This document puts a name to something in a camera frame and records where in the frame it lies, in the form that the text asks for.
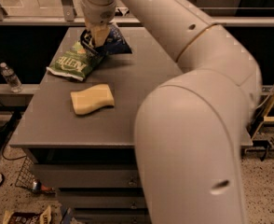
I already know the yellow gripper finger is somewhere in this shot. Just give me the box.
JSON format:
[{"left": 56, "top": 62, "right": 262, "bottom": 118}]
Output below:
[{"left": 90, "top": 24, "right": 110, "bottom": 47}]

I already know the blue chip bag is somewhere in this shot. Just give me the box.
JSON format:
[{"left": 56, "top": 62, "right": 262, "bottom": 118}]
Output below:
[{"left": 80, "top": 24, "right": 131, "bottom": 57}]

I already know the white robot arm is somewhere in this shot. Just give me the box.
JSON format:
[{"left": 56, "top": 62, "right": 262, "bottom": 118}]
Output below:
[{"left": 81, "top": 0, "right": 262, "bottom": 224}]

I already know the green jalapeno chip bag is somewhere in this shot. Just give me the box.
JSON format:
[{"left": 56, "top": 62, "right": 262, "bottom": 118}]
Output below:
[{"left": 47, "top": 41, "right": 103, "bottom": 81}]

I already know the brown snack bag on floor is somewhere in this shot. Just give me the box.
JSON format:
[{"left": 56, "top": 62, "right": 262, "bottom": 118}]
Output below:
[{"left": 3, "top": 206, "right": 52, "bottom": 224}]

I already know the yellow sponge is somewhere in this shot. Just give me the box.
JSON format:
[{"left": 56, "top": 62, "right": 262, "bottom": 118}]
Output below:
[{"left": 71, "top": 84, "right": 115, "bottom": 115}]

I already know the clear plastic water bottle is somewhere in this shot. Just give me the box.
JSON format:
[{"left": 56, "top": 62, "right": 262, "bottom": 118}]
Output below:
[{"left": 0, "top": 63, "right": 22, "bottom": 93}]

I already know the grey drawer cabinet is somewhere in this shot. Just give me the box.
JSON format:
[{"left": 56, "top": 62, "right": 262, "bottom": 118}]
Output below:
[{"left": 8, "top": 27, "right": 253, "bottom": 224}]

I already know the top drawer with knob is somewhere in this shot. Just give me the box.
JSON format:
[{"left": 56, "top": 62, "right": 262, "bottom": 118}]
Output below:
[{"left": 32, "top": 164, "right": 141, "bottom": 189}]

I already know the drawer with knob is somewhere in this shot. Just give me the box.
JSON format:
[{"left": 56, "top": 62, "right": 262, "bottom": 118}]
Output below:
[
  {"left": 32, "top": 164, "right": 141, "bottom": 189},
  {"left": 73, "top": 209, "right": 151, "bottom": 224},
  {"left": 57, "top": 188, "right": 146, "bottom": 209}
]

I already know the middle drawer with knob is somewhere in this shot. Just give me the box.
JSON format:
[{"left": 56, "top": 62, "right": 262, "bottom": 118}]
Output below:
[{"left": 57, "top": 188, "right": 146, "bottom": 209}]

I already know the black stand leg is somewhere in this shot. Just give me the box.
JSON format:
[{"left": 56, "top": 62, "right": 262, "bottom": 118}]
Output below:
[{"left": 0, "top": 112, "right": 21, "bottom": 152}]

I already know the bottom drawer with knob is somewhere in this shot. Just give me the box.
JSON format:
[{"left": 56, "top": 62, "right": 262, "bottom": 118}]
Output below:
[{"left": 73, "top": 209, "right": 151, "bottom": 224}]

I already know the metal railing frame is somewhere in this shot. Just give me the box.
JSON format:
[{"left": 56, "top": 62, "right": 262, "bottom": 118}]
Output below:
[{"left": 0, "top": 0, "right": 274, "bottom": 27}]

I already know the wire mesh basket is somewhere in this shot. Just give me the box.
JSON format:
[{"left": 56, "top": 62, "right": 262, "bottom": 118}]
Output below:
[{"left": 15, "top": 158, "right": 40, "bottom": 192}]

